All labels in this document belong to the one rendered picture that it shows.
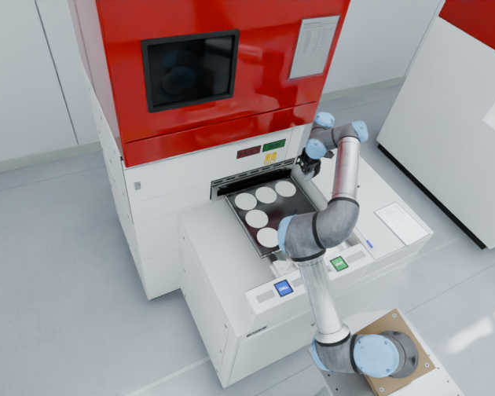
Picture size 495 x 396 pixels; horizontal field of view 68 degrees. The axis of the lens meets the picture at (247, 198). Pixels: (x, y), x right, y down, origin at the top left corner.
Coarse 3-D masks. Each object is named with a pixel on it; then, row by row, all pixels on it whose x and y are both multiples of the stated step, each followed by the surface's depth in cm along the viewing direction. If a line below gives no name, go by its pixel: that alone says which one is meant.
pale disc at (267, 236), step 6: (264, 228) 160; (270, 228) 161; (258, 234) 158; (264, 234) 158; (270, 234) 158; (276, 234) 159; (258, 240) 155; (264, 240) 156; (270, 240) 156; (276, 240) 156; (270, 246) 154
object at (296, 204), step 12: (288, 180) 181; (240, 192) 172; (252, 192) 173; (276, 192) 175; (300, 192) 176; (264, 204) 169; (276, 204) 170; (288, 204) 171; (300, 204) 172; (240, 216) 163; (276, 216) 165; (288, 216) 166; (252, 228) 159; (276, 228) 161; (264, 252) 152
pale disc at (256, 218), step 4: (248, 212) 165; (252, 212) 165; (256, 212) 165; (260, 212) 166; (248, 216) 163; (252, 216) 164; (256, 216) 164; (260, 216) 164; (264, 216) 164; (248, 220) 162; (252, 220) 162; (256, 220) 162; (260, 220) 163; (264, 220) 163; (252, 224) 161; (256, 224) 161; (260, 224) 161; (264, 224) 162
